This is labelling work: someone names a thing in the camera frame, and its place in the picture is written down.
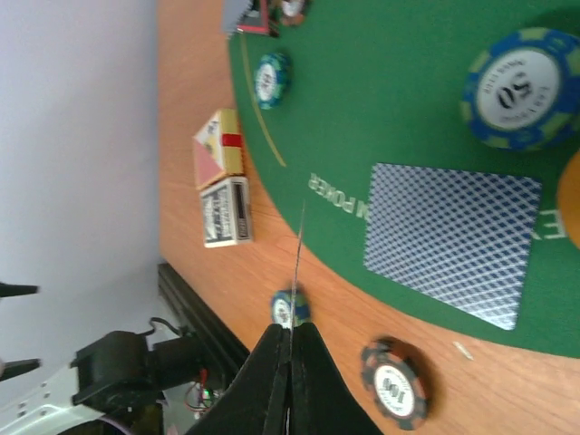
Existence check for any dealt blue card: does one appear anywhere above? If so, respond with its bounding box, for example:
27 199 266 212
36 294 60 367
363 163 542 331

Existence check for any spread row of chips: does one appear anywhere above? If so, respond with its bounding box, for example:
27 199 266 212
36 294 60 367
280 0 311 26

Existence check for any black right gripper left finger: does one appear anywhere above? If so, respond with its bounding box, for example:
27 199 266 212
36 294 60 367
188 324 290 435

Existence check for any blue club special card box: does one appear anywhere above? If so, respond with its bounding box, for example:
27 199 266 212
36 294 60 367
200 176 253 248

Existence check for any triangular all in button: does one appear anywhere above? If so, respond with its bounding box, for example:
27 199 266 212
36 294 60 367
236 0 279 37

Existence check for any orange big blind button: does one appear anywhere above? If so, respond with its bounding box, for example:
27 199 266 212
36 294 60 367
556 150 580 248

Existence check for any green blue chip stack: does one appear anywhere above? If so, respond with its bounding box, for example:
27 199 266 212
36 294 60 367
270 289 312 329

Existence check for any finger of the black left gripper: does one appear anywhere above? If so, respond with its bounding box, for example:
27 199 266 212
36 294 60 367
0 283 40 298
0 359 41 380

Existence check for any yellow ace card box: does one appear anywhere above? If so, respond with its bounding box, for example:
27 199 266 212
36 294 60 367
192 108 244 190

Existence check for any orange black chip stack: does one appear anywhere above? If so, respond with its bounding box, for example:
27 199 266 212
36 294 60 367
361 337 430 430

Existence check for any green round poker mat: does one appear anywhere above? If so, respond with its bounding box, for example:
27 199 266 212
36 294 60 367
228 1 579 358

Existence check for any black front frame rail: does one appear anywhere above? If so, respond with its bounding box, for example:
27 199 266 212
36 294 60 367
158 263 249 389

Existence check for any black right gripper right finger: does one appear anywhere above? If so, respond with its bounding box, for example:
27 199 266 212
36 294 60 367
289 323 382 435

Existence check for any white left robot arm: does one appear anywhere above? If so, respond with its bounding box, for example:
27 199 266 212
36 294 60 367
1 288 203 434

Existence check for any blue card edge-on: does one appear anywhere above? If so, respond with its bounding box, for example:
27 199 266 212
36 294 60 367
290 200 305 335

